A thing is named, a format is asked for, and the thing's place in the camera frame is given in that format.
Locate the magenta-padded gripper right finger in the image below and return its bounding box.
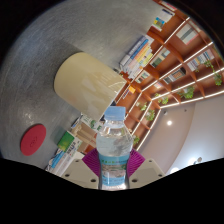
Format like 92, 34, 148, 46
127, 148, 167, 190

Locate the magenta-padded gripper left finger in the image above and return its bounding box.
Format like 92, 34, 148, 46
61, 147, 100, 190

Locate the clear water bottle blue cap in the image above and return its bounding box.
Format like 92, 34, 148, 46
95, 105, 134, 191

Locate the multi-bulb ceiling lamp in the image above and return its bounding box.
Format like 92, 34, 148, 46
169, 155, 204, 175

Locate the green white drink carton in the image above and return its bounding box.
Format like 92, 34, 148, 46
79, 113, 104, 133

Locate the flat round red coaster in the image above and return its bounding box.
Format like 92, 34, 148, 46
19, 123, 47, 157

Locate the wooden shelf unit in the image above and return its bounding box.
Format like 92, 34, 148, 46
114, 0, 224, 153

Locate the stack of colourful books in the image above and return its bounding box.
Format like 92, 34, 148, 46
118, 34, 155, 79

